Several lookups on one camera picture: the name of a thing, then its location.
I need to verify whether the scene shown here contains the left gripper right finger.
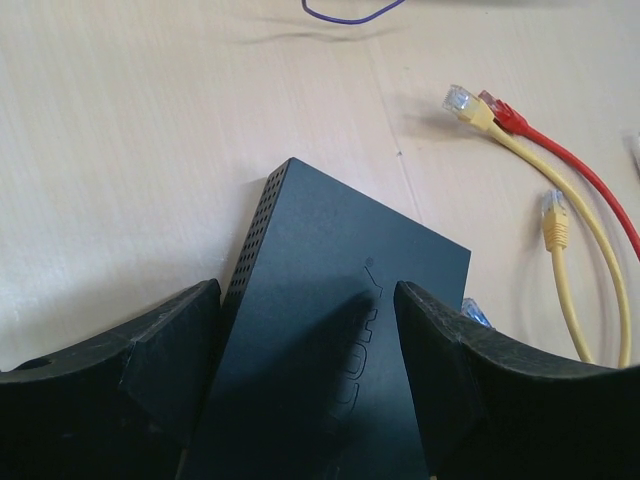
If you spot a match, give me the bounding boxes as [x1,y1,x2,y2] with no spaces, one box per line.
[394,282,639,479]

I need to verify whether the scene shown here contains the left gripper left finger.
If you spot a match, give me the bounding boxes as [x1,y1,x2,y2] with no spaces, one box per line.
[1,279,220,479]

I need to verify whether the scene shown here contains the black network switch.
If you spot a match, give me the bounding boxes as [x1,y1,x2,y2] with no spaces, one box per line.
[182,158,471,479]

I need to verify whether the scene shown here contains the red ethernet cable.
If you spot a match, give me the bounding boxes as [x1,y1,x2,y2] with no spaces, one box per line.
[478,89,640,261]

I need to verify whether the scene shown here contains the blue ethernet cable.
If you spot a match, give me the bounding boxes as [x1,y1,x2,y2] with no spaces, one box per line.
[460,297,494,329]

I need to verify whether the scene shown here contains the tangled colourful wires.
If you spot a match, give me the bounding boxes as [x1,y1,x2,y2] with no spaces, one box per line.
[300,0,407,25]

